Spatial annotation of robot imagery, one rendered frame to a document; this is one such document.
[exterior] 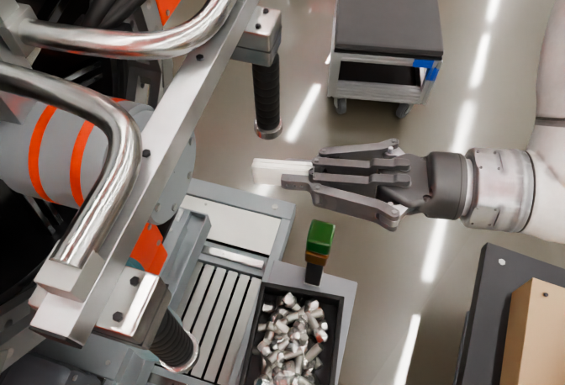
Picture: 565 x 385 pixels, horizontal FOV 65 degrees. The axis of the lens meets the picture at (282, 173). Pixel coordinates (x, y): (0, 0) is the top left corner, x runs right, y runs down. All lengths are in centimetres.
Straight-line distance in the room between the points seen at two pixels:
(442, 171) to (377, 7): 118
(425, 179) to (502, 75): 155
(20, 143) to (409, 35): 123
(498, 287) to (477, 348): 16
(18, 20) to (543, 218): 54
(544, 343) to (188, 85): 84
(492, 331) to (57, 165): 91
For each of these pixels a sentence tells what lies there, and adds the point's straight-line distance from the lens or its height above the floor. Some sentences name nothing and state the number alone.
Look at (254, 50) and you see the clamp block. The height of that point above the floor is 92.
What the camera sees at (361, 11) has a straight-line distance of 159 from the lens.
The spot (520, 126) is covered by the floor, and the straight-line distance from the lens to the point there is 187.
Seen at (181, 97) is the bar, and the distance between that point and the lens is 42.
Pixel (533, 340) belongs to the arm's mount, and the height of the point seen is 39.
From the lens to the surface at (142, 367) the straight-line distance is 118.
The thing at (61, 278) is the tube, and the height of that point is 100.
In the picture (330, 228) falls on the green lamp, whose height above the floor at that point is 66.
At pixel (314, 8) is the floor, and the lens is 216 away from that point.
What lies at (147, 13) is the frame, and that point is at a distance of 72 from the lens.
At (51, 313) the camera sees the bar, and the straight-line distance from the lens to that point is 35.
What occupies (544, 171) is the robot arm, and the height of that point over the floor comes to 92.
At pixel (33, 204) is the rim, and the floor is 70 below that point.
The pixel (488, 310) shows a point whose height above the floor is 30.
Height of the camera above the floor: 128
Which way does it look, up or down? 57 degrees down
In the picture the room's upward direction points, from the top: straight up
